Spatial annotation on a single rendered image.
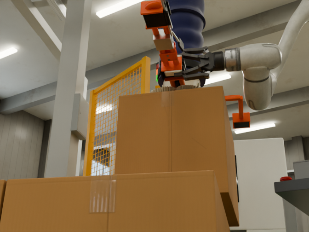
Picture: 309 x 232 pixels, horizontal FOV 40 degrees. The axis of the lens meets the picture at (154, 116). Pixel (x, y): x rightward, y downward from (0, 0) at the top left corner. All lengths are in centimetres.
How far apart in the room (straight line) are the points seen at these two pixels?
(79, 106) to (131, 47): 595
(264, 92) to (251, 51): 18
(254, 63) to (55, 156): 185
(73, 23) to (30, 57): 625
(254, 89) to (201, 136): 33
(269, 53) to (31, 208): 109
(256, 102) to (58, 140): 177
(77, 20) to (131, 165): 226
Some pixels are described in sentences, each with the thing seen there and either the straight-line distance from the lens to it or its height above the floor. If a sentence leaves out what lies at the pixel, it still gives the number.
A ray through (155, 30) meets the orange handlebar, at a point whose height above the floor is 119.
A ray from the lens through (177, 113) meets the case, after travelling 155.
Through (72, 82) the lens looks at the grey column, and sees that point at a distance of 331.
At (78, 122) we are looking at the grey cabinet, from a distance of 312.
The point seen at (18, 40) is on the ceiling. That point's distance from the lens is 933.
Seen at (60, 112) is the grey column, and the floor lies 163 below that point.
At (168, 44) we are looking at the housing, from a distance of 152.
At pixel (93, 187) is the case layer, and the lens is 79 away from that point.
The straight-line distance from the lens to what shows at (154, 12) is 138.
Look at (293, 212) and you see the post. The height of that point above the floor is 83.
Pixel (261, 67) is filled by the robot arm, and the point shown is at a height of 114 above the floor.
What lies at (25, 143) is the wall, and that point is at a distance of 1225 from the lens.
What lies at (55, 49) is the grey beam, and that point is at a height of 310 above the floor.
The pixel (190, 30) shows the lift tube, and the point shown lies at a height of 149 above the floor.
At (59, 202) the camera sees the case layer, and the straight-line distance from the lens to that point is 80.
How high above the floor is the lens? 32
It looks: 24 degrees up
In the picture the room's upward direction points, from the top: 1 degrees clockwise
